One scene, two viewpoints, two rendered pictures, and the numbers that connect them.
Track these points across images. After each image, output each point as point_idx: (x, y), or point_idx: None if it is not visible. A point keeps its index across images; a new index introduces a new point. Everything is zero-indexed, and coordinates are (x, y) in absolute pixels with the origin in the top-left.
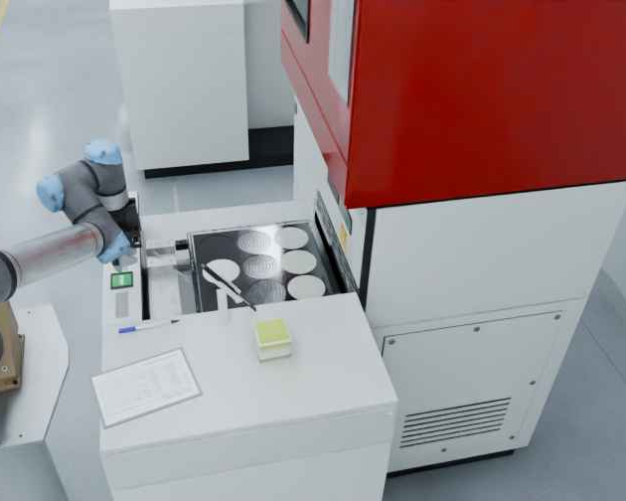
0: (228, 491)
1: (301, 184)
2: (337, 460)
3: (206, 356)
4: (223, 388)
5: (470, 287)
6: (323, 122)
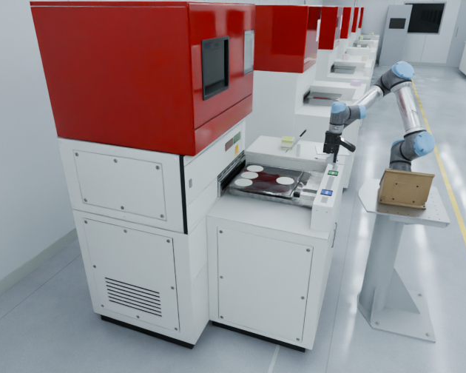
0: None
1: (200, 217)
2: None
3: (309, 151)
4: (308, 146)
5: None
6: (240, 103)
